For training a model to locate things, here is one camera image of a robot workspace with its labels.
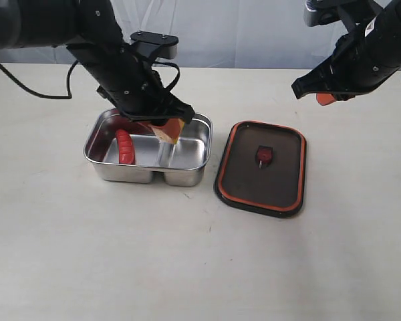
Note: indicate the yellow toy cheese wedge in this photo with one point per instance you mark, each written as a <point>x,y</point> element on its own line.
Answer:
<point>173,132</point>

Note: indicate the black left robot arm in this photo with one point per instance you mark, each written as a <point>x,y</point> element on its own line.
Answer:
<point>61,23</point>

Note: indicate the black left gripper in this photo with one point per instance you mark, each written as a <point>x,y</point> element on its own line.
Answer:
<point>137,87</point>

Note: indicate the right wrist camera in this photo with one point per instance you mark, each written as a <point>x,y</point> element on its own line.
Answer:
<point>323,12</point>

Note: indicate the dark transparent lunch box lid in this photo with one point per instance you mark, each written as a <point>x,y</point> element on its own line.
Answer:
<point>263,169</point>

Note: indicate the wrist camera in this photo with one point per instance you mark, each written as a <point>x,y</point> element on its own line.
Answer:
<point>323,12</point>
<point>155,45</point>

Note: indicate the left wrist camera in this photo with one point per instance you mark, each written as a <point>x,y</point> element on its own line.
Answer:
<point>155,45</point>

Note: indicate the red toy sausage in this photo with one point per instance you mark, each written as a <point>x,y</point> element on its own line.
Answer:
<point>125,148</point>

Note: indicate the stainless steel lunch box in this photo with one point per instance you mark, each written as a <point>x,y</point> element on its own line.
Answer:
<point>182,164</point>

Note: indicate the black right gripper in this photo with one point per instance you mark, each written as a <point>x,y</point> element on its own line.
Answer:
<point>363,58</point>

